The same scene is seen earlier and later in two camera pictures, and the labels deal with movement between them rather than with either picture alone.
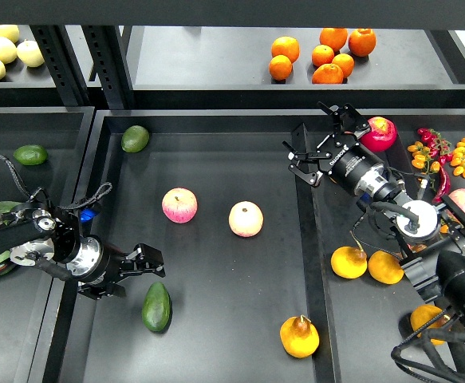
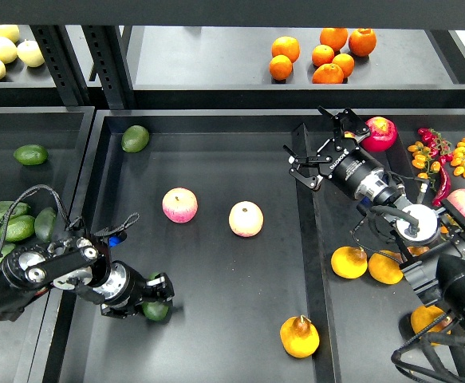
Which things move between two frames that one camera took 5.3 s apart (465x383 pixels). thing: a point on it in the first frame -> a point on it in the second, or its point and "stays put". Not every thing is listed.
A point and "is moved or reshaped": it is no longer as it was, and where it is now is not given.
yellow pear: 299,336 stays put
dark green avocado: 156,309 is moved or reshaped
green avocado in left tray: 30,155 stays put
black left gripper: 93,263 -> 125,286
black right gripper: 340,155 stays put
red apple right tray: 382,136 stays put
